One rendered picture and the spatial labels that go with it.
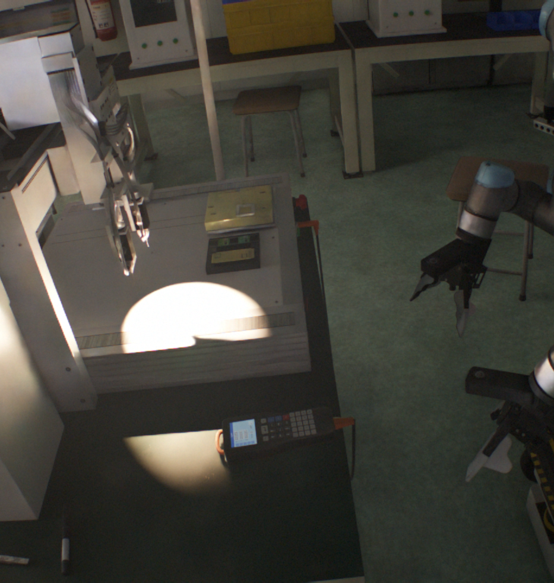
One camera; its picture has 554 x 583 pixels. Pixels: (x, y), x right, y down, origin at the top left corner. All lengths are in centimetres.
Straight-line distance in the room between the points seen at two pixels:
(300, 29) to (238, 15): 35
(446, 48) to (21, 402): 302
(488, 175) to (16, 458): 101
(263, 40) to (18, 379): 286
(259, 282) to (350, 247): 177
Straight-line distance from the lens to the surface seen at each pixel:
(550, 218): 131
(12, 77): 117
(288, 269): 132
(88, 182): 120
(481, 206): 131
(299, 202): 165
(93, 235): 164
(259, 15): 364
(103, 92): 119
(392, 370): 233
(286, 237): 144
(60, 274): 152
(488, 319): 259
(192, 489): 107
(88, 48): 118
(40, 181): 115
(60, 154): 118
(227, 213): 150
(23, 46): 115
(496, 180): 130
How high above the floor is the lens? 157
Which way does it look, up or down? 36 degrees down
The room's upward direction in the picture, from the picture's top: 8 degrees counter-clockwise
